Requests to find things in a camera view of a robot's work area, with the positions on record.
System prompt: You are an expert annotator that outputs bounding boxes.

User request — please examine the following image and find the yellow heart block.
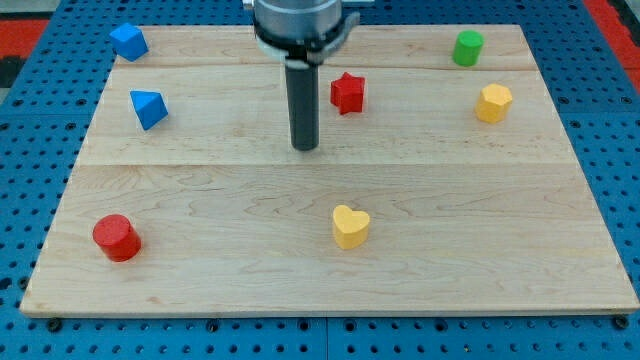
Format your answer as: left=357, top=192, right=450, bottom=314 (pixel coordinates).
left=332, top=205, right=371, bottom=250

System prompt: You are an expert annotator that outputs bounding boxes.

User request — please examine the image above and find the green cylinder block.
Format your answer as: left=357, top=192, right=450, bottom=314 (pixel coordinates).
left=452, top=30, right=484, bottom=67

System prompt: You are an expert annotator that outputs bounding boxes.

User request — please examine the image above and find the red star block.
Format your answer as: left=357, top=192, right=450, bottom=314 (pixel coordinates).
left=330, top=72, right=366, bottom=115

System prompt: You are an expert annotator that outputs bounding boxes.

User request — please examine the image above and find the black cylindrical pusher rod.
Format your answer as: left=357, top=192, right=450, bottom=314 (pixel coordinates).
left=285, top=66, right=319, bottom=151

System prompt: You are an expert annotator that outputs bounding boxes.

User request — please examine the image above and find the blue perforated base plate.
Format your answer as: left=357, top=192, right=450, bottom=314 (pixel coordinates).
left=1, top=1, right=639, bottom=359

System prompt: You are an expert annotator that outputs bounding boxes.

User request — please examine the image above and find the blue triangular prism block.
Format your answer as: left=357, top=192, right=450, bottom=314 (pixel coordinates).
left=130, top=90, right=168, bottom=131

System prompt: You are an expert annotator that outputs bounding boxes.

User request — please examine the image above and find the red cylinder block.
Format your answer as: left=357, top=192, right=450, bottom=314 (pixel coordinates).
left=92, top=214, right=142, bottom=262

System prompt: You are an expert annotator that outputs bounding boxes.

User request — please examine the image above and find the light wooden board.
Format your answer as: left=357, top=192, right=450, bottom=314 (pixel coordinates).
left=21, top=25, right=639, bottom=318

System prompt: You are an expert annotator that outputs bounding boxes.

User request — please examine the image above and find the yellow hexagon block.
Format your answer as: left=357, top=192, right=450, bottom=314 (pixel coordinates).
left=474, top=83, right=513, bottom=124

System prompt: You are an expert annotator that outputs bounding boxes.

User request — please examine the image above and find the blue cube block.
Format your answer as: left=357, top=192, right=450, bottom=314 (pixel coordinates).
left=109, top=23, right=149, bottom=62

